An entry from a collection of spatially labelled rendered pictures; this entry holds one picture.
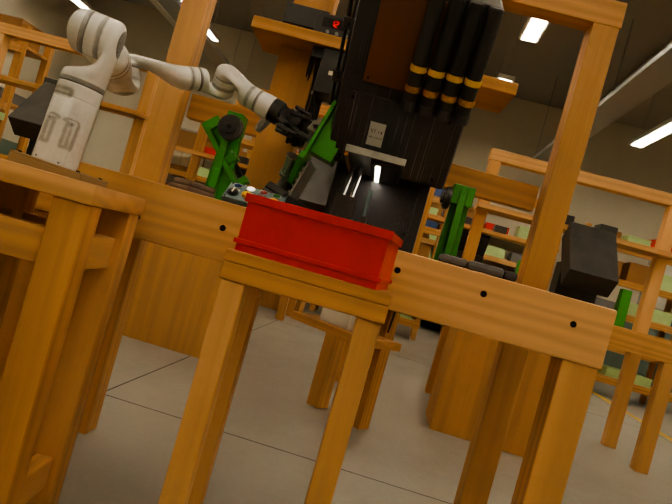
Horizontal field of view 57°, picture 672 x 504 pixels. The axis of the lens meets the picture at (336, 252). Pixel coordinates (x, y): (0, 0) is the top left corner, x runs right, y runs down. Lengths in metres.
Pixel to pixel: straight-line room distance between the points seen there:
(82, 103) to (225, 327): 0.55
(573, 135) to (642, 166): 10.49
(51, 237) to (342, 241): 0.55
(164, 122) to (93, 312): 0.99
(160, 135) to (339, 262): 1.22
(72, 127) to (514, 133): 11.20
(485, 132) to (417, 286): 10.71
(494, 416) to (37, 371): 1.49
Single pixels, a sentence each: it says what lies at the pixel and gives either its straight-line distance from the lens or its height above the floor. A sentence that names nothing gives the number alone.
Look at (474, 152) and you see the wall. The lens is 12.09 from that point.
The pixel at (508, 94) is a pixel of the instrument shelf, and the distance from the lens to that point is 2.15.
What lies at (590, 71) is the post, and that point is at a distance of 2.37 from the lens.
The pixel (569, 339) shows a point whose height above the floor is 0.80.
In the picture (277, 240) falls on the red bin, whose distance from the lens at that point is 1.27.
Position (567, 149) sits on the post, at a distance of 2.28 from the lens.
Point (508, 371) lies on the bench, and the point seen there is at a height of 0.62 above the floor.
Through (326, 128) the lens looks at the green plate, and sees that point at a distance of 1.83.
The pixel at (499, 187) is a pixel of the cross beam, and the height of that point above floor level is 1.24.
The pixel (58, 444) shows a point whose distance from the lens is 1.59.
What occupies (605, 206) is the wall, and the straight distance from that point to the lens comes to 12.46.
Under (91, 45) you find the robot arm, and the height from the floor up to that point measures 1.12.
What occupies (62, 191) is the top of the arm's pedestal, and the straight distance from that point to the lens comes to 1.26.
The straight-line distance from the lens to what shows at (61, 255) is 1.26.
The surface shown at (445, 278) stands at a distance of 1.55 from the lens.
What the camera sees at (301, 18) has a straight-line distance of 2.24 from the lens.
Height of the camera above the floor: 0.84
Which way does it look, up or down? level
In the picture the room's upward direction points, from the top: 16 degrees clockwise
